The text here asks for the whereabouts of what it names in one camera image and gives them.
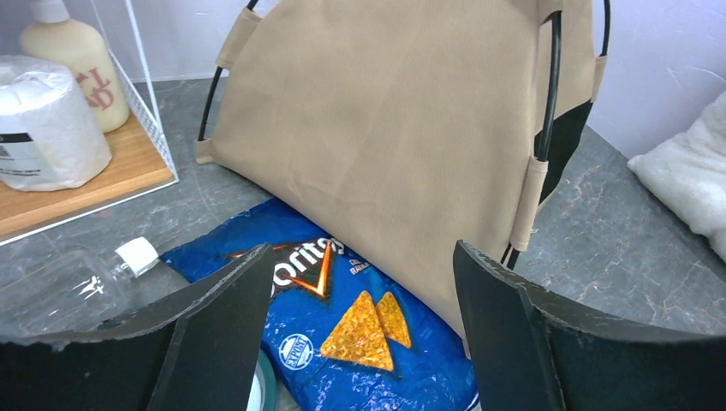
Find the white ceramic mug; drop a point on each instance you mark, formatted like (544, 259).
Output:
(55, 36)

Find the clear plastic bottle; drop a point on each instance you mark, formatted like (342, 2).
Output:
(75, 292)

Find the black tent pole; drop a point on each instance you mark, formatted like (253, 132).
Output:
(571, 70)
(239, 34)

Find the tan pet tent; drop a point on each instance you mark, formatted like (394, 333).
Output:
(399, 127)

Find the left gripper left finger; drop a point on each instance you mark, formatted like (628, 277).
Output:
(195, 349)

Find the white wire wooden shelf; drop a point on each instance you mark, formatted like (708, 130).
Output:
(141, 163)

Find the white fluffy pet cushion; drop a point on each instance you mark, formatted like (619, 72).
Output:
(687, 174)

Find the blue Doritos chip bag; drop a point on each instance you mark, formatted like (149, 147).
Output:
(339, 332)

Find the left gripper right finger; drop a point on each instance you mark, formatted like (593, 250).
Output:
(533, 349)

